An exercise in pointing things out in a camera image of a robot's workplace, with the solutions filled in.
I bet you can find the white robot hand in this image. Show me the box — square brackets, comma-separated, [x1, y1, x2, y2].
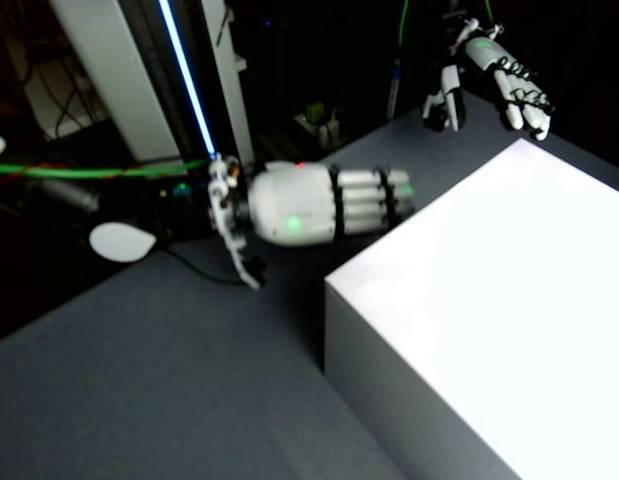
[461, 33, 557, 143]
[247, 160, 417, 248]

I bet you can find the white robot body column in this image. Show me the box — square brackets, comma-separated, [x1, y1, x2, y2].
[47, 0, 255, 169]

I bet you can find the white background equipment box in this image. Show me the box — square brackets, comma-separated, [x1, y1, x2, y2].
[18, 49, 110, 144]

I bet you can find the white power strip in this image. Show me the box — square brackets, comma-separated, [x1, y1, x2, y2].
[293, 99, 351, 151]

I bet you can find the blue light strip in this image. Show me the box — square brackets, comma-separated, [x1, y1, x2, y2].
[156, 0, 221, 162]

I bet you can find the green cable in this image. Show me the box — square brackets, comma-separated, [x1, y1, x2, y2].
[396, 0, 411, 61]
[0, 158, 213, 181]

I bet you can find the grey table cloth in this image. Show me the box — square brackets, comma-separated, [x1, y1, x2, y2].
[0, 88, 619, 480]

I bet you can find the large white box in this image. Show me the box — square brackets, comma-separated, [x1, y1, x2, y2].
[323, 138, 619, 480]

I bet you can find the grey cylindrical rod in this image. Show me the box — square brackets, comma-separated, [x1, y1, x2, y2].
[386, 57, 404, 121]

